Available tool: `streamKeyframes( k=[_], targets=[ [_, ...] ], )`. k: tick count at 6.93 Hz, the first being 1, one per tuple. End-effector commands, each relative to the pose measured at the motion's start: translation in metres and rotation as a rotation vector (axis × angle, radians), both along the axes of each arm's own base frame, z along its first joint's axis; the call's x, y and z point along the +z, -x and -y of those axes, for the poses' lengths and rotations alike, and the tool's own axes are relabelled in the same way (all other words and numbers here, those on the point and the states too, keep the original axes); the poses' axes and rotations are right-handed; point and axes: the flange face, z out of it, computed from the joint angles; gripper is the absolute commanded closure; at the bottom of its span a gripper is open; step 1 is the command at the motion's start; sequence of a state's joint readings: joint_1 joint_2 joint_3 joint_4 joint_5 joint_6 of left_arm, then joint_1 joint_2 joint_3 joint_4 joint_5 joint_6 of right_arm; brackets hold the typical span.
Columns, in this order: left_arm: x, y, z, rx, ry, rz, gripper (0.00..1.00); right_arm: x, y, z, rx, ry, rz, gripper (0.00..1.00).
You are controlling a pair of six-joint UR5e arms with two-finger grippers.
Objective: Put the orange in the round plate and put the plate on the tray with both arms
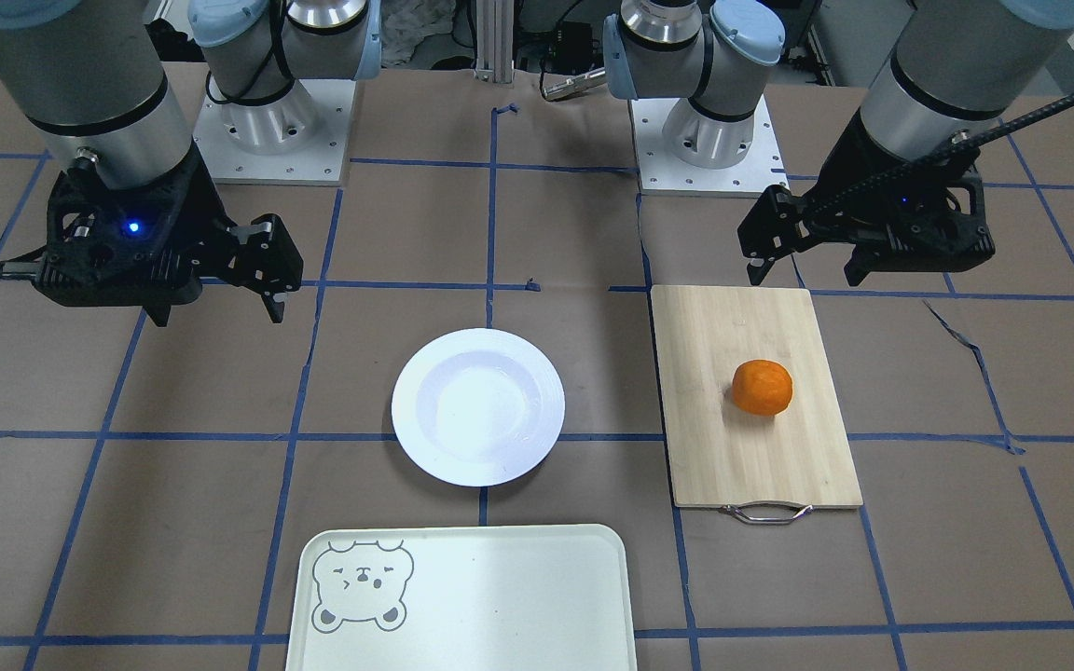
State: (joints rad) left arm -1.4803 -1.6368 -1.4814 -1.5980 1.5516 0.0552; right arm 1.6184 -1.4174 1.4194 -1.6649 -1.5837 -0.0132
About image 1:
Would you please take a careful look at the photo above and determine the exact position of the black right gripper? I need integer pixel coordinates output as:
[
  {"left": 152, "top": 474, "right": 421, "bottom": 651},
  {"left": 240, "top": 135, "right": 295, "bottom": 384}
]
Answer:
[{"left": 33, "top": 144, "right": 304, "bottom": 329}]

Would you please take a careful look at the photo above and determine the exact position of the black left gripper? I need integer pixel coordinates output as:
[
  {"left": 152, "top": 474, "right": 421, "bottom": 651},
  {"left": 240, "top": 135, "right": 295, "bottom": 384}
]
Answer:
[{"left": 737, "top": 114, "right": 997, "bottom": 288}]

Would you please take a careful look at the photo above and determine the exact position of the orange fruit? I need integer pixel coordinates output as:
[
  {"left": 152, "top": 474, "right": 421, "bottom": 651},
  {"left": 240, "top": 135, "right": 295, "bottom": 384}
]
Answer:
[{"left": 730, "top": 360, "right": 793, "bottom": 417}]

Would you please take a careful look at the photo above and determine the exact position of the white round plate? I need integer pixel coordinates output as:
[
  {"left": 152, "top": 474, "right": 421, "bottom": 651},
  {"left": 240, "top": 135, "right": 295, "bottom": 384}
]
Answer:
[{"left": 391, "top": 329, "right": 566, "bottom": 486}]

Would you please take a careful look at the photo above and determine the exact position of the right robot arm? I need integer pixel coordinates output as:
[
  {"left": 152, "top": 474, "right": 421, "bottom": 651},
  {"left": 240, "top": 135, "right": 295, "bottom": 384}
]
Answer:
[{"left": 0, "top": 1, "right": 382, "bottom": 326}]

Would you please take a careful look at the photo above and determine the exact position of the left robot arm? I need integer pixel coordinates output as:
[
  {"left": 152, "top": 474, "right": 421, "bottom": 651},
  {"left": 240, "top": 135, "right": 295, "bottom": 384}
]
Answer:
[{"left": 603, "top": 1, "right": 1074, "bottom": 286}]

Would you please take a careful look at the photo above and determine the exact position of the pale green bear tray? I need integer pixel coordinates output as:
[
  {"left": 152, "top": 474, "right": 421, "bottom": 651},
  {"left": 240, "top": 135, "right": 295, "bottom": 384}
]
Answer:
[{"left": 285, "top": 524, "right": 638, "bottom": 670}]

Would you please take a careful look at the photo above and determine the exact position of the bamboo cutting board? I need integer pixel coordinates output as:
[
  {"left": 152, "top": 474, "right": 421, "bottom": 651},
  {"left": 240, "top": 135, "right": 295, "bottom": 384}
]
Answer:
[{"left": 651, "top": 285, "right": 862, "bottom": 524}]

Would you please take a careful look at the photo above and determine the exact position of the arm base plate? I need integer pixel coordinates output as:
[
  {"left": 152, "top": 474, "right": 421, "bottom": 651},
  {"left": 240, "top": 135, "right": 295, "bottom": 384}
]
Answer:
[
  {"left": 193, "top": 79, "right": 357, "bottom": 186},
  {"left": 629, "top": 97, "right": 789, "bottom": 199}
]

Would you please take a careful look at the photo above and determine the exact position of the black corrugated cable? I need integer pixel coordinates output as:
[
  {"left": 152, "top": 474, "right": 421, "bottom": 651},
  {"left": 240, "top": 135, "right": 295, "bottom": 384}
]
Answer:
[{"left": 803, "top": 54, "right": 1074, "bottom": 225}]

